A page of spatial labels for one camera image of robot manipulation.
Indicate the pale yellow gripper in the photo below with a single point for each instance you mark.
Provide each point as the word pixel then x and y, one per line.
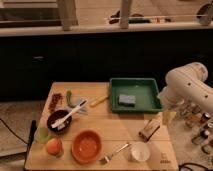
pixel 168 116

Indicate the blue grey sponge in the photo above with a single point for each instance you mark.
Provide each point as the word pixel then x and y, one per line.
pixel 127 100

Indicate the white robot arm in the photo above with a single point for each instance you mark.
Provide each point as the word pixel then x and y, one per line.
pixel 186 83

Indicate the brown wooden box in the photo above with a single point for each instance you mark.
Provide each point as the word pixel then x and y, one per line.
pixel 149 130

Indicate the spice jar rack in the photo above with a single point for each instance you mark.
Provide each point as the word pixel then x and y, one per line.
pixel 198 121

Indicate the green plastic tray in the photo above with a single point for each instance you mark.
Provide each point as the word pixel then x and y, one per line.
pixel 145 91

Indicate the white cup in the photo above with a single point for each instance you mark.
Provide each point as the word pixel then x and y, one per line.
pixel 139 152

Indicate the silver fork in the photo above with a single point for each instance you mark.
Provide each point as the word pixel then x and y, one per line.
pixel 107 158

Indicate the orange bowl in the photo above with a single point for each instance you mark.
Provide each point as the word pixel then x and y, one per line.
pixel 86 147

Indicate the green pepper toy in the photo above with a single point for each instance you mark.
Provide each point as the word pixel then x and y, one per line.
pixel 69 100

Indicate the white plastic spatula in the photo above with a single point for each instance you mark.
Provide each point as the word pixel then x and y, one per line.
pixel 60 121

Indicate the brown dried food pile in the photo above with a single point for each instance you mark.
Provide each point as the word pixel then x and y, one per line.
pixel 55 99

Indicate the orange fruit toy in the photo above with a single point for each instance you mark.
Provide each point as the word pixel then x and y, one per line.
pixel 54 147

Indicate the green cup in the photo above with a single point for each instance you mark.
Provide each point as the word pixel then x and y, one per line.
pixel 41 135

